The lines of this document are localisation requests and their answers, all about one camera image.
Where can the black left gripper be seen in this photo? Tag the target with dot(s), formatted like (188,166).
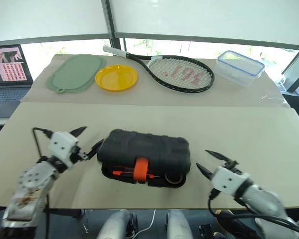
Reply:
(79,154)

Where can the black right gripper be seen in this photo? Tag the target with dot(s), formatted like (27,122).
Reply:
(231,166)

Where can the black plastic tool case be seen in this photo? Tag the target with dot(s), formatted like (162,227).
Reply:
(144,147)

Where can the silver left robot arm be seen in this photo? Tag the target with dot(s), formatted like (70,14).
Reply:
(32,179)

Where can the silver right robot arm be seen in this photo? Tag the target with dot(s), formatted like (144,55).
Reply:
(264,199)

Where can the yellow plastic plate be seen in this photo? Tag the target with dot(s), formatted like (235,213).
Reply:
(115,78)

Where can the green silicone mat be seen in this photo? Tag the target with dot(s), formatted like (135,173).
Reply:
(72,72)

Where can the grey rounded shell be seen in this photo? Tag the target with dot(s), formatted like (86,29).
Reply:
(114,225)
(178,225)

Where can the black table crossbar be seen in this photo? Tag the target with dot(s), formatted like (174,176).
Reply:
(69,213)

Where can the dark grey laptop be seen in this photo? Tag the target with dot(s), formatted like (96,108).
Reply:
(7,94)

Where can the black tennis racket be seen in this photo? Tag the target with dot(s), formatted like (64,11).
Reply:
(114,51)

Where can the clear container blue lid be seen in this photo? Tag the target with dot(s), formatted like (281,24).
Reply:
(239,66)

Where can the black flat panel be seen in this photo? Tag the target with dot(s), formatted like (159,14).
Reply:
(296,72)

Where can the white roller blind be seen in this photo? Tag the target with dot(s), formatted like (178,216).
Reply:
(214,17)
(47,17)

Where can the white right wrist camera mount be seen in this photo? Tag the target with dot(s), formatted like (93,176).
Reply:
(226,180)

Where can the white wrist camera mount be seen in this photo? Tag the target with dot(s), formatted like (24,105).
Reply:
(226,180)
(62,144)

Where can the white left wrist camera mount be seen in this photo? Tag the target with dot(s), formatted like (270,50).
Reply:
(62,144)

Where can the dark window frame post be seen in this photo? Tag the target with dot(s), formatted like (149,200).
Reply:
(110,25)

